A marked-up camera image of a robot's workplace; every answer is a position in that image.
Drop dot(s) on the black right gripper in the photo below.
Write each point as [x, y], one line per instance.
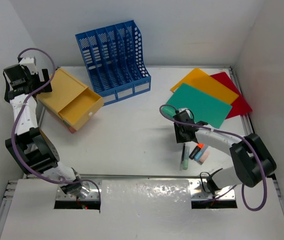
[179, 138]

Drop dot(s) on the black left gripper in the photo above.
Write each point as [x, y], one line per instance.
[36, 76]

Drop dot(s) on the black pen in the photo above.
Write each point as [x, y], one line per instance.
[181, 167]

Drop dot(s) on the green glue stick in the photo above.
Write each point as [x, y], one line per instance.
[186, 157]

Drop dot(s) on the yellow drawer box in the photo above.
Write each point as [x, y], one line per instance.
[70, 94]

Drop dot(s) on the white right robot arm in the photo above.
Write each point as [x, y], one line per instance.
[252, 161]

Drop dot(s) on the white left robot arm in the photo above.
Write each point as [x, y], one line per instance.
[31, 149]

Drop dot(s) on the black orange highlighter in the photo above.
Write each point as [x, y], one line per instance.
[196, 150]

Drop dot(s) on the pink eraser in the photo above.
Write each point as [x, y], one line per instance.
[203, 157]

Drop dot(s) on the green folder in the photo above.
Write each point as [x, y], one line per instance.
[204, 107]

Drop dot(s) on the orange folder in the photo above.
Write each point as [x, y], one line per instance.
[203, 82]

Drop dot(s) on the red folder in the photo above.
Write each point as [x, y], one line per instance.
[240, 106]

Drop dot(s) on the pink bottom drawer box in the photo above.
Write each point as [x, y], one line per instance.
[71, 118]

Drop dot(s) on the blue file organizer rack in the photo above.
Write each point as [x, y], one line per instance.
[113, 57]

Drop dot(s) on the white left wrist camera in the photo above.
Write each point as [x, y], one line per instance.
[30, 64]

